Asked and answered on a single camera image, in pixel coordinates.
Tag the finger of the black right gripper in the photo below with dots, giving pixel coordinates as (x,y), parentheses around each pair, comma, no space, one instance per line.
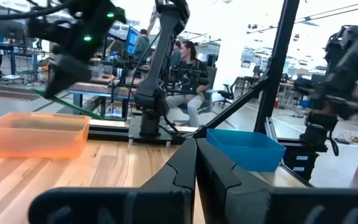
(79,71)
(57,77)

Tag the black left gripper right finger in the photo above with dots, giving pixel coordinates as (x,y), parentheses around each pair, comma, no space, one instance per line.
(244,202)

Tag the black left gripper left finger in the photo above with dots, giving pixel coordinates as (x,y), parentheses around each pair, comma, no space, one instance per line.
(166,202)

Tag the green marker pen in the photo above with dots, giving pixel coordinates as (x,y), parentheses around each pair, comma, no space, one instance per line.
(82,110)

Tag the black robot arm on pedestal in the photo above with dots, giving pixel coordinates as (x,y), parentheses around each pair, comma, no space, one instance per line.
(346,62)

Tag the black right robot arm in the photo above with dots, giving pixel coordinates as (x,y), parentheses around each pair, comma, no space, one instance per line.
(163,62)

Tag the teal plastic bin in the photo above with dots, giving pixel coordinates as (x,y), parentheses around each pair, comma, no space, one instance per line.
(247,152)

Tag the monitor with blue screen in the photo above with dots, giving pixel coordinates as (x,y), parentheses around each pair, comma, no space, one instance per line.
(132,40)

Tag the orange translucent plastic bin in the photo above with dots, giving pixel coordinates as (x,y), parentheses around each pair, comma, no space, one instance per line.
(36,140)

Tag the black office chair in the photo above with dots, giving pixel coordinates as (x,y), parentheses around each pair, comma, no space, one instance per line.
(227,93)

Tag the black pedestal with labels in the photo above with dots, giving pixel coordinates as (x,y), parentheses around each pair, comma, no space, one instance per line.
(309,163)

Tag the black aluminium table frame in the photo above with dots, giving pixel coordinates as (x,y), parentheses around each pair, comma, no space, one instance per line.
(277,62)

